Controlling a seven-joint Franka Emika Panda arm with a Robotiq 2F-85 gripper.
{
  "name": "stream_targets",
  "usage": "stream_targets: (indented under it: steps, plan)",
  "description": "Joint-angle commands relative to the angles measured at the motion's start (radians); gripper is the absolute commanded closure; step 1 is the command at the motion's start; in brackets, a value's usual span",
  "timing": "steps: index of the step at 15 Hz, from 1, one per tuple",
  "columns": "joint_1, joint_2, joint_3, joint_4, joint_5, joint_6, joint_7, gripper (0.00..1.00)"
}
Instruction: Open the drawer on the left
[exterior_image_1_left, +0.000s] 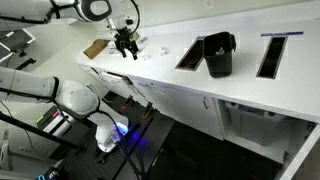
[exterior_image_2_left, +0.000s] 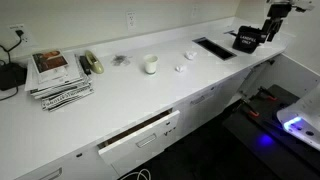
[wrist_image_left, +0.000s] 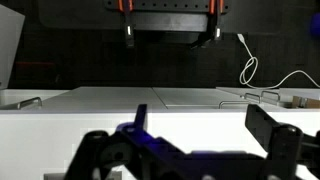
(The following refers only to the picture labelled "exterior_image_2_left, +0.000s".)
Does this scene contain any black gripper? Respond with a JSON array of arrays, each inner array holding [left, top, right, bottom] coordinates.
[[261, 3, 293, 44]]

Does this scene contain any silver drawer handle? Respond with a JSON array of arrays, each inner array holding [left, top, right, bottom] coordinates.
[[135, 132, 158, 149], [37, 167, 64, 180], [189, 95, 207, 106]]

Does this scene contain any white drawer with wooden inside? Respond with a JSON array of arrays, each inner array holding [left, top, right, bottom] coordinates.
[[97, 109, 181, 167]]

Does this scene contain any open white cabinet door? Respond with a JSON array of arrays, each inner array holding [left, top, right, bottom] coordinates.
[[246, 53, 320, 101]]

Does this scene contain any white closed drawer with keyhole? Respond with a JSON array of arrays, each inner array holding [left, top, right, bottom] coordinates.
[[12, 142, 113, 180]]

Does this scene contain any black landfill waste bin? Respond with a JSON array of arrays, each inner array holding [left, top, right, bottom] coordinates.
[[231, 25, 268, 55]]

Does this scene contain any closed white cabinet door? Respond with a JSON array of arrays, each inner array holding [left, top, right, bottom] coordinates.
[[217, 67, 252, 108]]

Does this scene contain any crumpled white paper ball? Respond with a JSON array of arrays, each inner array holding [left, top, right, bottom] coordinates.
[[183, 50, 198, 61], [174, 63, 188, 73]]

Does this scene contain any black perforated robot table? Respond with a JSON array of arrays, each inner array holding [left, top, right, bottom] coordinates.
[[220, 83, 320, 180]]

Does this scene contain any white paper cup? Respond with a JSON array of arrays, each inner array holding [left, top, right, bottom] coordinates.
[[143, 54, 160, 75]]

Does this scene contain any pile of metal paper clips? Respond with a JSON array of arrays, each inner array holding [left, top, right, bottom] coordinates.
[[111, 53, 133, 67]]

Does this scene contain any black stapler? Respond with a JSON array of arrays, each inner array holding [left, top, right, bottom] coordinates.
[[78, 54, 93, 76]]

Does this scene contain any stack of white magazines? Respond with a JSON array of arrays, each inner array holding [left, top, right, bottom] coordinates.
[[24, 50, 93, 100]]

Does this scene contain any magazine with black-white patterned edge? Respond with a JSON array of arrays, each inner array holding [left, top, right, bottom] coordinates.
[[40, 83, 95, 113]]

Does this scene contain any magazine with brown photo cover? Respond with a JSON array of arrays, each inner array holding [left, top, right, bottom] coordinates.
[[31, 49, 70, 85]]

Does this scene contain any flat rectangular box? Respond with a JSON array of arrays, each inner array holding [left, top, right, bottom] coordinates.
[[0, 62, 28, 92]]

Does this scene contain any red handled black clamp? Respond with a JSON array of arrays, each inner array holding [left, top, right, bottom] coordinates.
[[240, 99, 261, 119], [257, 85, 279, 102]]

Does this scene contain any white cable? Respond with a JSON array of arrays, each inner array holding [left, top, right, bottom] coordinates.
[[119, 168, 152, 180]]

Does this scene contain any white wall outlet with plug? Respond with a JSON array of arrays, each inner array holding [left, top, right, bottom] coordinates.
[[7, 23, 35, 47]]

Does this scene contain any black power cord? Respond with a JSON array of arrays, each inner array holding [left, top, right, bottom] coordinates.
[[0, 29, 26, 102]]

